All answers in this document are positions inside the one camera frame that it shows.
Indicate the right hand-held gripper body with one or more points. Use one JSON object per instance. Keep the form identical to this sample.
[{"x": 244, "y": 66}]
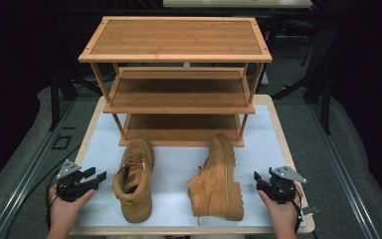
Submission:
[{"x": 282, "y": 190}]

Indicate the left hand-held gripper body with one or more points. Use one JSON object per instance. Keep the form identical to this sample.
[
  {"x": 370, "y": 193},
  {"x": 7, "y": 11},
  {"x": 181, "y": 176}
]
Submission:
[{"x": 69, "y": 186}]

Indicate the tan suede boot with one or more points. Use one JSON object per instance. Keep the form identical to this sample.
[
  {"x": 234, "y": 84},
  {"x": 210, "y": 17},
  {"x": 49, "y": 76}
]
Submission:
[
  {"x": 134, "y": 186},
  {"x": 217, "y": 186}
]

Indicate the wooden shoe rack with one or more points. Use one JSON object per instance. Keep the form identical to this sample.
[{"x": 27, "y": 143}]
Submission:
[{"x": 175, "y": 40}]

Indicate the person's right hand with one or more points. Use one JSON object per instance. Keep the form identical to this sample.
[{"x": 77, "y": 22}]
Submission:
[{"x": 283, "y": 215}]

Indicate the person's left hand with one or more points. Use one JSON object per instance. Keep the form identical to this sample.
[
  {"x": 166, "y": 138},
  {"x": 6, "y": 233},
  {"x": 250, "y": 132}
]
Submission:
[{"x": 64, "y": 212}]

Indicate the grey tape piece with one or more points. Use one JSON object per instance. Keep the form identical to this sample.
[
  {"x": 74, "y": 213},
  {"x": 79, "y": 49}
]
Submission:
[{"x": 311, "y": 209}]

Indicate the white table mat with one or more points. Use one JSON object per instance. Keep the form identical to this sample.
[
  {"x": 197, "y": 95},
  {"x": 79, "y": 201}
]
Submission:
[{"x": 172, "y": 172}]

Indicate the black metal stand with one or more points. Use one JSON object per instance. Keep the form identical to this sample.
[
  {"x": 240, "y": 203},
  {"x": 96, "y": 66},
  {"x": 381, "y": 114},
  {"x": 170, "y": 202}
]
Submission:
[
  {"x": 54, "y": 99},
  {"x": 326, "y": 106}
]

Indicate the aluminium floor rail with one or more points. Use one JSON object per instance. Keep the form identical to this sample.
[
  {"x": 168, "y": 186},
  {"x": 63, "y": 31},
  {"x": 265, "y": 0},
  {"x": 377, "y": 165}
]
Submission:
[
  {"x": 344, "y": 172},
  {"x": 30, "y": 169}
]

